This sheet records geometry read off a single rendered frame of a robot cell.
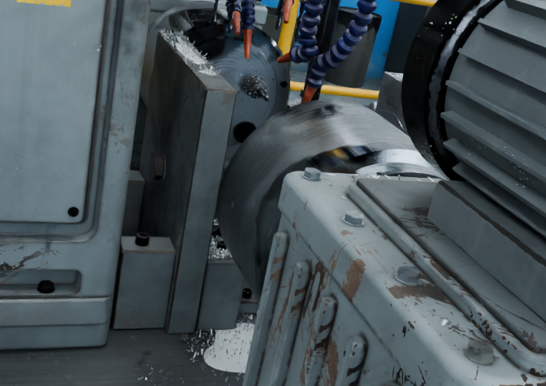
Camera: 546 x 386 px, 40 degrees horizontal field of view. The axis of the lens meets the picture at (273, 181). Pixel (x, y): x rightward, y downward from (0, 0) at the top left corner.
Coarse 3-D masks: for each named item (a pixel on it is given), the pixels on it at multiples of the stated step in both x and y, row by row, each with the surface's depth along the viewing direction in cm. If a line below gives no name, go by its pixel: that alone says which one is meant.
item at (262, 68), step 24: (168, 24) 129; (192, 24) 123; (216, 24) 123; (240, 24) 124; (216, 48) 124; (240, 48) 125; (264, 48) 127; (144, 72) 129; (240, 72) 127; (264, 72) 128; (288, 72) 131; (144, 96) 131; (240, 96) 129; (264, 96) 123; (288, 96) 133; (240, 120) 131; (264, 120) 132; (240, 144) 133
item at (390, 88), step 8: (384, 72) 117; (392, 72) 118; (384, 80) 117; (392, 80) 115; (400, 80) 113; (384, 88) 117; (392, 88) 115; (400, 88) 113; (384, 96) 117; (392, 96) 115; (400, 96) 113; (384, 104) 117; (392, 104) 115; (400, 104) 113; (384, 112) 117; (392, 112) 115; (400, 112) 113; (392, 120) 115; (400, 120) 113; (400, 128) 113
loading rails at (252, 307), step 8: (216, 216) 116; (216, 224) 105; (216, 232) 106; (248, 288) 110; (248, 296) 109; (240, 304) 108; (248, 304) 108; (256, 304) 109; (240, 312) 108; (248, 312) 109; (256, 312) 109
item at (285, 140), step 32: (256, 128) 85; (288, 128) 81; (320, 128) 78; (352, 128) 77; (384, 128) 79; (256, 160) 80; (288, 160) 76; (320, 160) 73; (352, 160) 71; (384, 160) 72; (416, 160) 74; (224, 192) 85; (256, 192) 77; (224, 224) 85; (256, 224) 75; (256, 256) 74; (256, 288) 76
